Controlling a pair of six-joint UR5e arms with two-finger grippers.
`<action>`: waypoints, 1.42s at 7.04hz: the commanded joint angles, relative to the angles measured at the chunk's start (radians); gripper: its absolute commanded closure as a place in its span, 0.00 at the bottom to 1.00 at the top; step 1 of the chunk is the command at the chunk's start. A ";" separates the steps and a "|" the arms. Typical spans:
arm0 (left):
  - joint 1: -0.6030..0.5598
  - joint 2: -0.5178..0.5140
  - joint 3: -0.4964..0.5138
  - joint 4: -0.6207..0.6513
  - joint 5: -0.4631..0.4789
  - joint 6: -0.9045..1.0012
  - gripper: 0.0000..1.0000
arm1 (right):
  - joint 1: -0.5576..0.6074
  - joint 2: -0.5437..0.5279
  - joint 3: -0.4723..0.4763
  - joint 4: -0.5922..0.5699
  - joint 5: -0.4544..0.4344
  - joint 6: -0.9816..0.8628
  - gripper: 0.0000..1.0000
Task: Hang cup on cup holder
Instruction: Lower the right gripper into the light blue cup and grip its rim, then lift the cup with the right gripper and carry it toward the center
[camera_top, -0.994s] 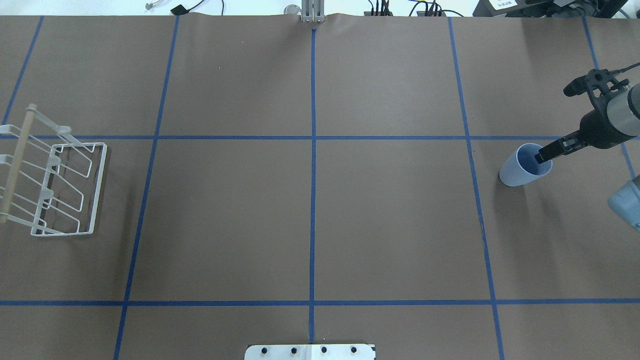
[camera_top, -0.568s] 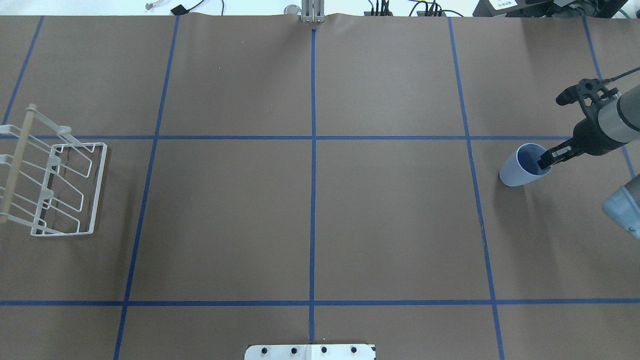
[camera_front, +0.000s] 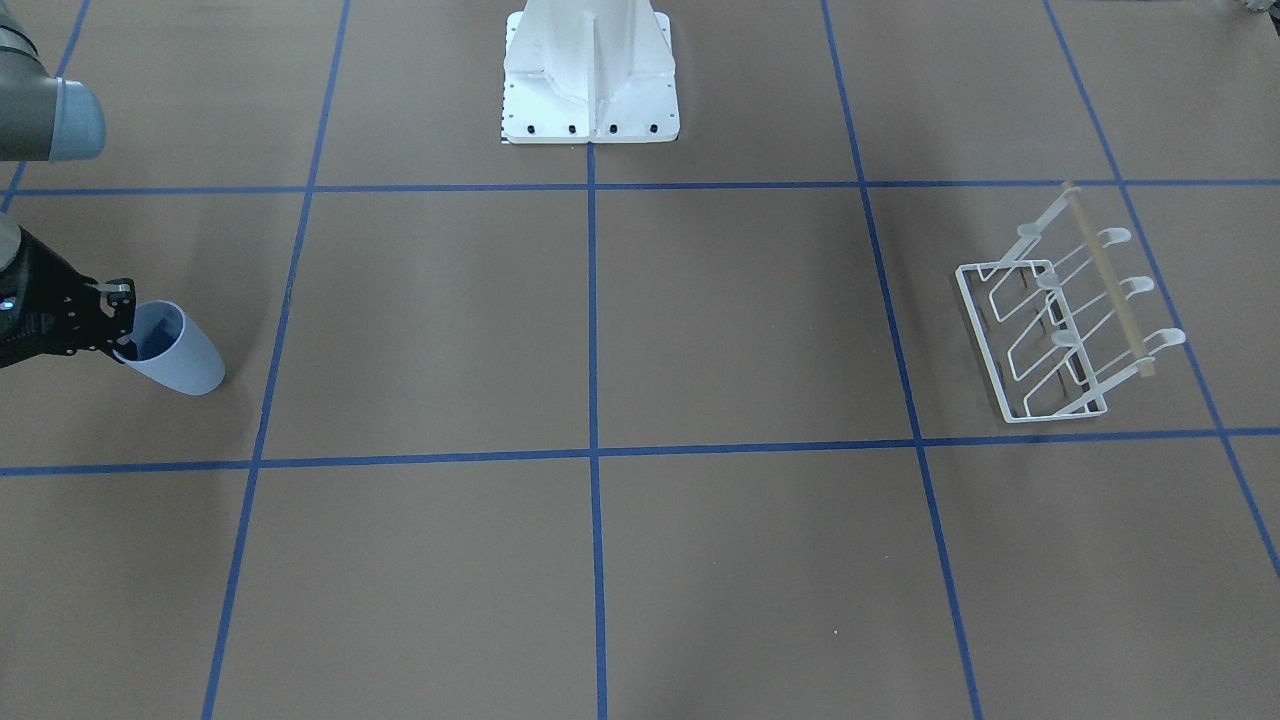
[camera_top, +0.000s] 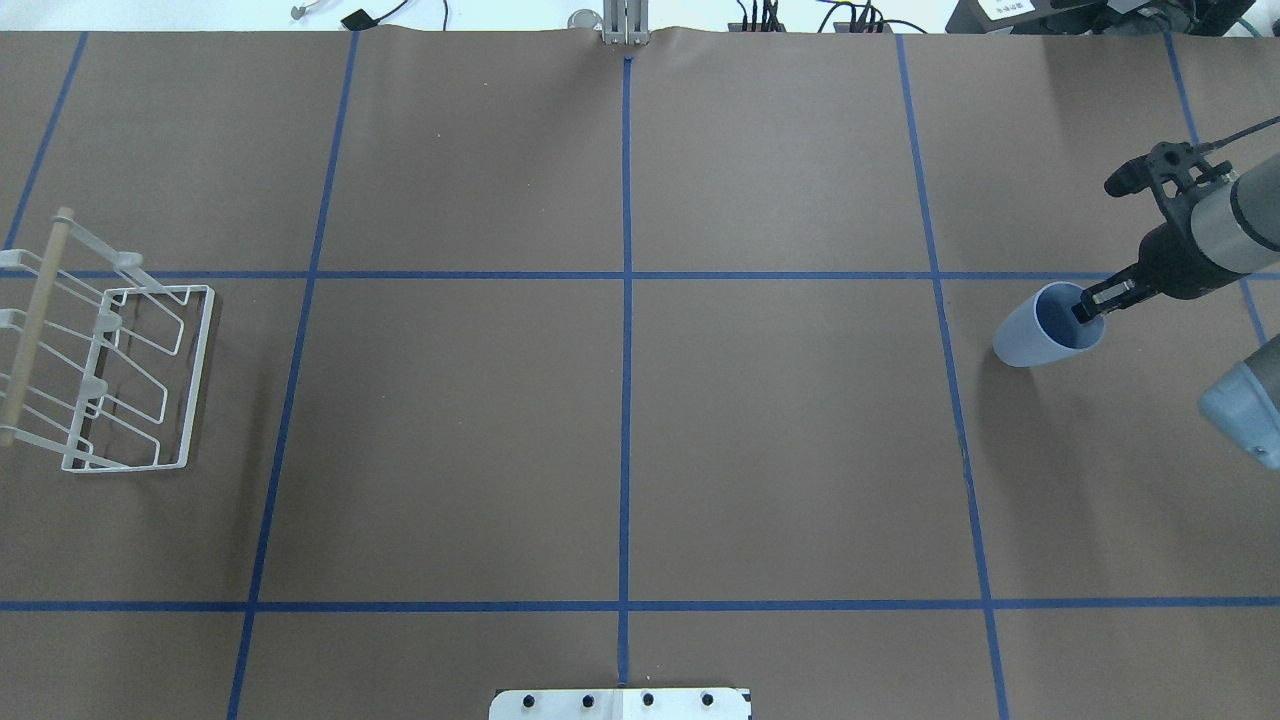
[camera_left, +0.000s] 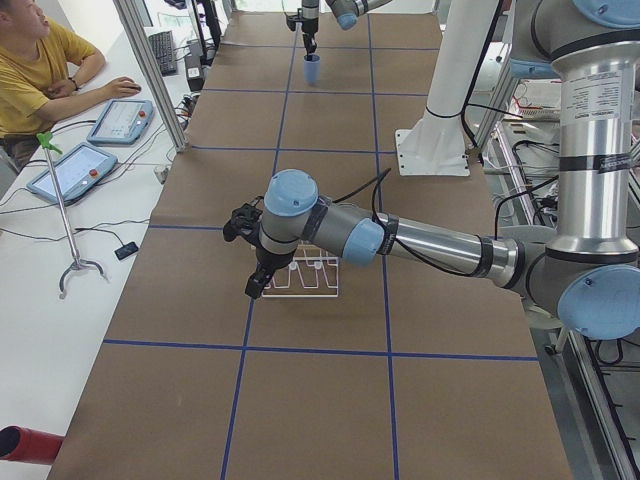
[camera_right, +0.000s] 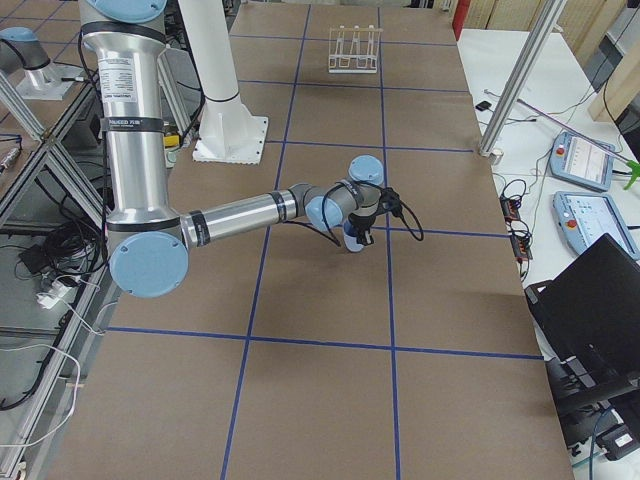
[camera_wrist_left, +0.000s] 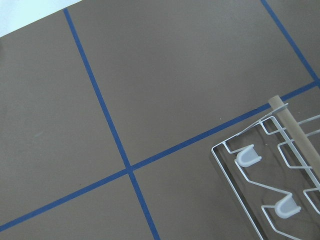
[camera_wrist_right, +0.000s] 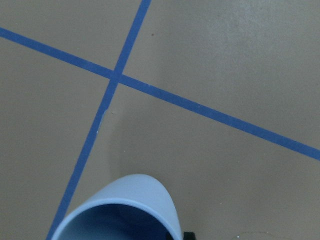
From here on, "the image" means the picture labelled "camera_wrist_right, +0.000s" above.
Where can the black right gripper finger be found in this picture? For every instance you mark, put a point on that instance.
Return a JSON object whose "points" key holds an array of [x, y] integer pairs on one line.
{"points": [[188, 235]]}

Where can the blue plastic cup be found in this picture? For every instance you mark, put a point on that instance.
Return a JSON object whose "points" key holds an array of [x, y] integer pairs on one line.
{"points": [[133, 207]]}

